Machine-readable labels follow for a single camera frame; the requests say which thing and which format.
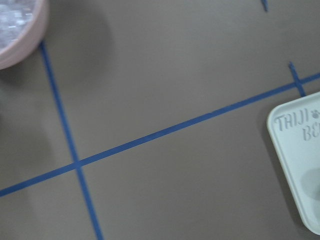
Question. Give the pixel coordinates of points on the cream bear tray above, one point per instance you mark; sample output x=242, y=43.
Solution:
x=294, y=128

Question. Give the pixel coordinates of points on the pink ribbed bowl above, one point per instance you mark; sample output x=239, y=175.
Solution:
x=23, y=24

